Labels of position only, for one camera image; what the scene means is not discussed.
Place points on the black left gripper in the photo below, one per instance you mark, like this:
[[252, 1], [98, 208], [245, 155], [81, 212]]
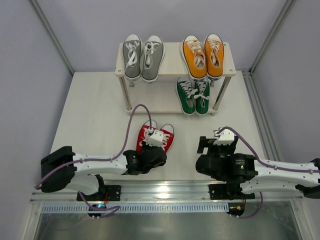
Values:
[[145, 144]]

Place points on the orange sneaker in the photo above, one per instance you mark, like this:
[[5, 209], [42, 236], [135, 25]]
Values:
[[214, 53], [194, 58]]

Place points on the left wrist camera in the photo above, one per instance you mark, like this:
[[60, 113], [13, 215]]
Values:
[[154, 137]]

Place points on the white slotted cable duct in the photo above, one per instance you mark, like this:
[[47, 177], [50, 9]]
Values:
[[139, 208]]

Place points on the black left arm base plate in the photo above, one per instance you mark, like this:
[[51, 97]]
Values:
[[112, 192]]

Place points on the white wooden shoe shelf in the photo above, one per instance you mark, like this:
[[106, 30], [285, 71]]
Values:
[[160, 97]]

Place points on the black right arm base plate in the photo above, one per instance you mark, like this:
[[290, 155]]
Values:
[[228, 191]]

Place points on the red sneaker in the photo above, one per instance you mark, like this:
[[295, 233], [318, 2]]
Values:
[[144, 133], [168, 136]]

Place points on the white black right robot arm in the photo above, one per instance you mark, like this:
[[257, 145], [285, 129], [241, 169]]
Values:
[[242, 175]]

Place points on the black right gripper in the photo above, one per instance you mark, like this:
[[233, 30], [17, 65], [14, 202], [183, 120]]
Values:
[[204, 144]]

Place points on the green sneaker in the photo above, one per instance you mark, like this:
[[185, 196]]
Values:
[[186, 92], [202, 96]]

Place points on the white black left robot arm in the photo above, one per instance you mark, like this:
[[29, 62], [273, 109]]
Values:
[[65, 169]]

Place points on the aluminium mounting rail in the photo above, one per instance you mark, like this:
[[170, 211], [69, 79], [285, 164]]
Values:
[[140, 191]]

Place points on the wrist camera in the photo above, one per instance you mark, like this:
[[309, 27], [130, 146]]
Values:
[[154, 137], [224, 136]]

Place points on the grey sneaker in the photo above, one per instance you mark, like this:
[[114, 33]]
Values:
[[153, 55], [131, 54]]

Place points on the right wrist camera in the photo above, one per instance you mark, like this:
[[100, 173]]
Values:
[[224, 136]]

